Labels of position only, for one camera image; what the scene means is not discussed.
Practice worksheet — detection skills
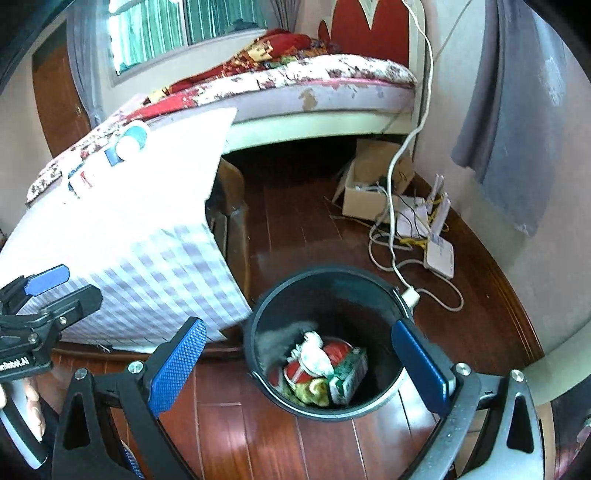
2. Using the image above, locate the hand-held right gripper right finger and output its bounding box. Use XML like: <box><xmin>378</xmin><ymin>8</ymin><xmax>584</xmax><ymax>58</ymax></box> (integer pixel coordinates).
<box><xmin>392</xmin><ymin>318</ymin><xmax>543</xmax><ymax>480</ymax></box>

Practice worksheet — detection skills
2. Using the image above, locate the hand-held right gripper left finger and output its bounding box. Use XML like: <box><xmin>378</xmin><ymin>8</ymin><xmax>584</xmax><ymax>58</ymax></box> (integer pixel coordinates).
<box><xmin>52</xmin><ymin>316</ymin><xmax>208</xmax><ymax>480</ymax></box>

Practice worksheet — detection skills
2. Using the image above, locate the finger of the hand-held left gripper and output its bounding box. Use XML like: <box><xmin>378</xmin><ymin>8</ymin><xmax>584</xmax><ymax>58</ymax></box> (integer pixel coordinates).
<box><xmin>32</xmin><ymin>284</ymin><xmax>103</xmax><ymax>329</ymax></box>
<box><xmin>0</xmin><ymin>264</ymin><xmax>71</xmax><ymax>317</ymax></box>

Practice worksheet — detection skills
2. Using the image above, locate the green and white carton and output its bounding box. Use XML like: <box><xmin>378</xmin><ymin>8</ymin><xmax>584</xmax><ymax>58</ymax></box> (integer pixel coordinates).
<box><xmin>328</xmin><ymin>347</ymin><xmax>369</xmax><ymax>407</ymax></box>

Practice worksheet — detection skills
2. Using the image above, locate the small white carton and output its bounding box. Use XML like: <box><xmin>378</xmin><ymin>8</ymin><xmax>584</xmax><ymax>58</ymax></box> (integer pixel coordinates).
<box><xmin>68</xmin><ymin>161</ymin><xmax>108</xmax><ymax>198</ymax></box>

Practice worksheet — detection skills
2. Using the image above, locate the white paper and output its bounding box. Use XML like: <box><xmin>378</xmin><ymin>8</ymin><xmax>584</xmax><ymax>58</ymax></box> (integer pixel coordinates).
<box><xmin>288</xmin><ymin>330</ymin><xmax>335</xmax><ymax>377</ymax></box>

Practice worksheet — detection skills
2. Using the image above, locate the yellow cloth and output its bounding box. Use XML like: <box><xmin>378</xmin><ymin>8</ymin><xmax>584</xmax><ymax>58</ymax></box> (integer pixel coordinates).
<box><xmin>281</xmin><ymin>377</ymin><xmax>331</xmax><ymax>407</ymax></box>

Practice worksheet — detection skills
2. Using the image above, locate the black bin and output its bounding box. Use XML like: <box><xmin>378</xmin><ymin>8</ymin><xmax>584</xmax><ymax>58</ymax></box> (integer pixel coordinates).
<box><xmin>242</xmin><ymin>265</ymin><xmax>419</xmax><ymax>423</ymax></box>

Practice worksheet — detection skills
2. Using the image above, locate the red paper cup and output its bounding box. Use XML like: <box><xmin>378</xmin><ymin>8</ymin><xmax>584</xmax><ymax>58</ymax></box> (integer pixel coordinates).
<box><xmin>281</xmin><ymin>339</ymin><xmax>355</xmax><ymax>386</ymax></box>

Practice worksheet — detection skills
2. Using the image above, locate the person's left hand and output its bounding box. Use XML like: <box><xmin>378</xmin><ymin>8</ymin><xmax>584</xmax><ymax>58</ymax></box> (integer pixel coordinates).
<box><xmin>22</xmin><ymin>376</ymin><xmax>48</xmax><ymax>439</ymax></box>

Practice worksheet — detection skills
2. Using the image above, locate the checkered cloth covered table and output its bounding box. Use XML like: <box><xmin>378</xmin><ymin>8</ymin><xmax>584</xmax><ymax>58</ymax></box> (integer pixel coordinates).
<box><xmin>0</xmin><ymin>107</ymin><xmax>252</xmax><ymax>344</ymax></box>

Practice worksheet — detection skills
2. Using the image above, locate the blue striped slipper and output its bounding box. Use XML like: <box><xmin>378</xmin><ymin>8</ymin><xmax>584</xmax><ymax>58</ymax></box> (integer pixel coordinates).
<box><xmin>122</xmin><ymin>443</ymin><xmax>145</xmax><ymax>480</ymax></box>

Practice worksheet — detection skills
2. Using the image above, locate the white router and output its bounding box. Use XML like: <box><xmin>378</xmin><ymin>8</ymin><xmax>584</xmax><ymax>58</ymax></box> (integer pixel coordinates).
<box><xmin>422</xmin><ymin>174</ymin><xmax>455</xmax><ymax>280</ymax></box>

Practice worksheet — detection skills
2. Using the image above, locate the cardboard box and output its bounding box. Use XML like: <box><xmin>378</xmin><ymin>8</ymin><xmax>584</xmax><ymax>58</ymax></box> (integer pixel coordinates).
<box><xmin>342</xmin><ymin>138</ymin><xmax>416</xmax><ymax>220</ymax></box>

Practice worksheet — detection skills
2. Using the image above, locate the brown wooden door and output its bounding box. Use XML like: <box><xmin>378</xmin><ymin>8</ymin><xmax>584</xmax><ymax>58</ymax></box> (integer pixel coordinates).
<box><xmin>32</xmin><ymin>28</ymin><xmax>93</xmax><ymax>158</ymax></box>

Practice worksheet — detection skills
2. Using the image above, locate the bed with red headboard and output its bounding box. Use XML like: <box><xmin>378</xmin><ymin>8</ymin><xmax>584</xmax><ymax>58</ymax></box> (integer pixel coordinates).
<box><xmin>25</xmin><ymin>0</ymin><xmax>437</xmax><ymax>204</ymax></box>

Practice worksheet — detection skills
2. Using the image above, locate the window with green curtain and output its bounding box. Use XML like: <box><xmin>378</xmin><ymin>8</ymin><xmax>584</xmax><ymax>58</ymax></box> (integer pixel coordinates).
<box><xmin>108</xmin><ymin>0</ymin><xmax>273</xmax><ymax>77</ymax></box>

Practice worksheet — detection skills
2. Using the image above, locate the grey tied curtain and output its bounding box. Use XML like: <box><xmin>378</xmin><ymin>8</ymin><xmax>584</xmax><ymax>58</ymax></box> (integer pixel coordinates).
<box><xmin>450</xmin><ymin>0</ymin><xmax>571</xmax><ymax>236</ymax></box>

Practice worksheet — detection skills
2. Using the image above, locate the red patterned blanket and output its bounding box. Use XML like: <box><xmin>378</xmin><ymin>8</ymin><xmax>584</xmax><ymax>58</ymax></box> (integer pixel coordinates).
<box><xmin>148</xmin><ymin>28</ymin><xmax>345</xmax><ymax>104</ymax></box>

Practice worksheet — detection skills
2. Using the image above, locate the floral bed sheet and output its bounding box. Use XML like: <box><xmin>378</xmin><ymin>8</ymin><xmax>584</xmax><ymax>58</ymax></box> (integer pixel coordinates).
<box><xmin>25</xmin><ymin>53</ymin><xmax>419</xmax><ymax>204</ymax></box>

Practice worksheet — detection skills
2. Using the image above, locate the white cable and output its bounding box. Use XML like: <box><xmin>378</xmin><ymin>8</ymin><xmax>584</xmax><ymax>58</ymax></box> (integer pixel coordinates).
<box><xmin>369</xmin><ymin>0</ymin><xmax>465</xmax><ymax>312</ymax></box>

